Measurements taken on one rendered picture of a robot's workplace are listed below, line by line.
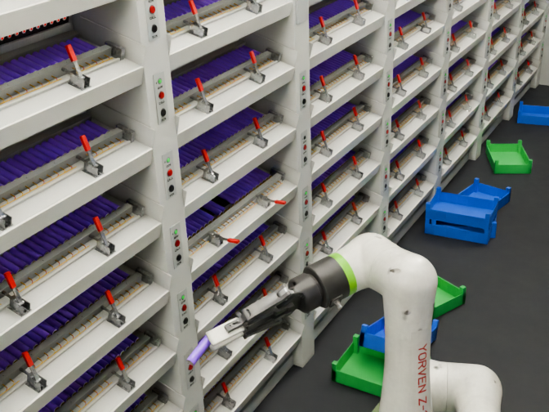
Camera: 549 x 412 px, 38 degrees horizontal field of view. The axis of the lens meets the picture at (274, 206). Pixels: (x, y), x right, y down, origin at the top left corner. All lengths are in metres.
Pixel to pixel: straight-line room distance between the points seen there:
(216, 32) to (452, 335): 1.65
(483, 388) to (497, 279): 1.58
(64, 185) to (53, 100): 0.20
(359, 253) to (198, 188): 0.67
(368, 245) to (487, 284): 1.95
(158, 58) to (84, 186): 0.35
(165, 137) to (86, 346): 0.53
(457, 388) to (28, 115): 1.20
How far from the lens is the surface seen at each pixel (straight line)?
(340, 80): 2.89
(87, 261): 1.84
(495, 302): 3.40
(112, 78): 1.76
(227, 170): 2.22
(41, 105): 1.63
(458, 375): 2.07
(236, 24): 2.13
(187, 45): 1.96
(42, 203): 1.68
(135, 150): 1.88
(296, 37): 2.43
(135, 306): 2.02
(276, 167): 2.60
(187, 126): 2.00
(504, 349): 3.15
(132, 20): 1.81
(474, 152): 4.66
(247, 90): 2.24
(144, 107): 1.87
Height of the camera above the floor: 1.87
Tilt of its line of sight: 27 degrees down
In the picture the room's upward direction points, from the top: 2 degrees counter-clockwise
